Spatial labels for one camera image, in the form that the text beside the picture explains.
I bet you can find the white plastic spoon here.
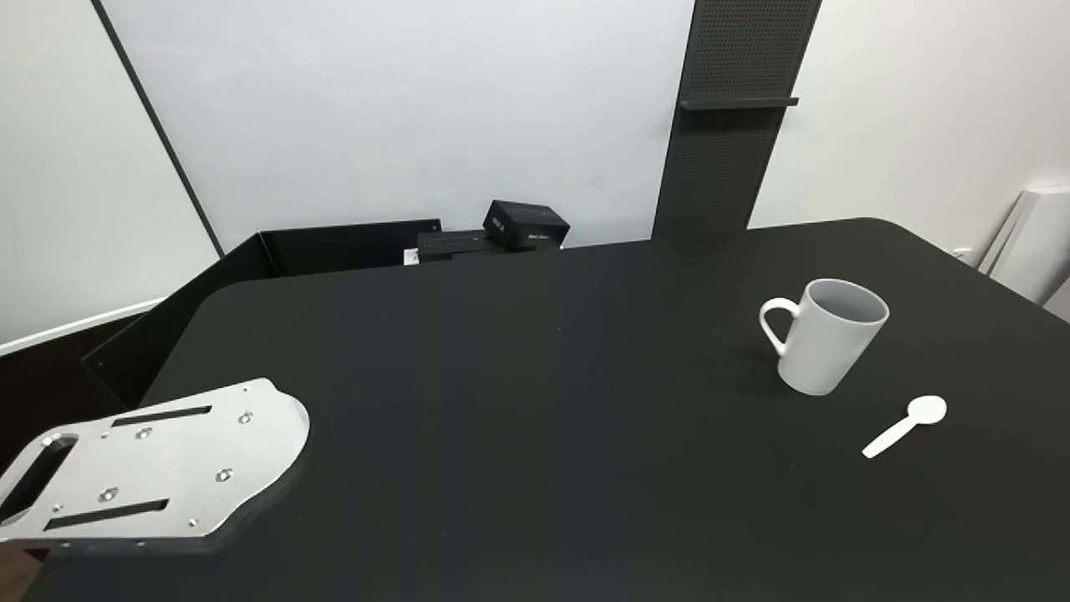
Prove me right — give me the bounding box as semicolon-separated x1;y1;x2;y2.
859;391;953;462

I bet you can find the white ceramic mug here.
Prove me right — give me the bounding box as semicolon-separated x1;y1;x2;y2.
755;273;892;402

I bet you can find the small black box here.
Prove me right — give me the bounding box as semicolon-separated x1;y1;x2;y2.
481;197;570;255

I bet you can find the white board panel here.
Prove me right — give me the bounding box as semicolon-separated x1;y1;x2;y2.
97;0;700;259

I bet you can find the black vertical pillar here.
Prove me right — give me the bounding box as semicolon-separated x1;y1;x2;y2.
648;0;824;247

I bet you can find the silver metal mounting plate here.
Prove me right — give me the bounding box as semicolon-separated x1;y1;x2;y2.
0;374;314;550

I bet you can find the white leaning panel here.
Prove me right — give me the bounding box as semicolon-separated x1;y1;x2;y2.
978;182;1070;323

